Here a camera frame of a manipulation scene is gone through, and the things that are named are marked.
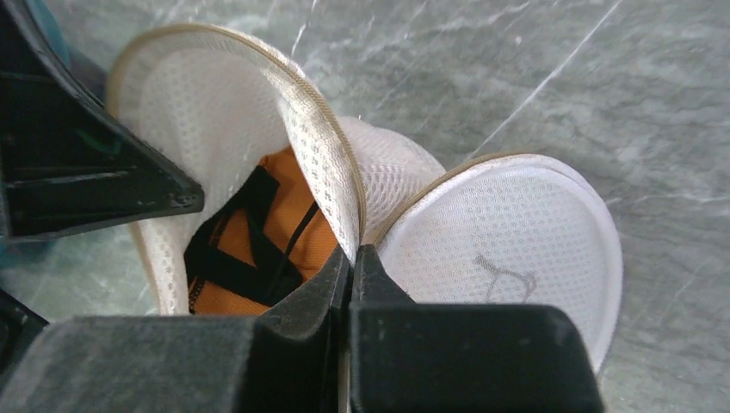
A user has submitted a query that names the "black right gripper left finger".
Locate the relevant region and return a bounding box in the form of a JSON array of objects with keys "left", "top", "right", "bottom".
[{"left": 1, "top": 250, "right": 350, "bottom": 412}]

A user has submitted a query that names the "orange black bra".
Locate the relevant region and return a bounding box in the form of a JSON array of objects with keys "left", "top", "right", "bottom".
[{"left": 184, "top": 148, "right": 337, "bottom": 316}]

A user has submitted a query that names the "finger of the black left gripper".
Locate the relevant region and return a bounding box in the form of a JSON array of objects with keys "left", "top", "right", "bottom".
[{"left": 1, "top": 1, "right": 204, "bottom": 243}]

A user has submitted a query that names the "round white mesh pouch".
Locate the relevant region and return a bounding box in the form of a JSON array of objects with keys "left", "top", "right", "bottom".
[{"left": 106, "top": 23, "right": 623, "bottom": 370}]

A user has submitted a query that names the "teal plastic basin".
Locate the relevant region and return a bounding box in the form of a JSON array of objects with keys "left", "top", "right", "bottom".
[{"left": 1, "top": 0, "right": 71, "bottom": 268}]

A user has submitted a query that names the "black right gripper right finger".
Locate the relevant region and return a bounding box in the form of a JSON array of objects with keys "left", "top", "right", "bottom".
[{"left": 349, "top": 245, "right": 604, "bottom": 412}]

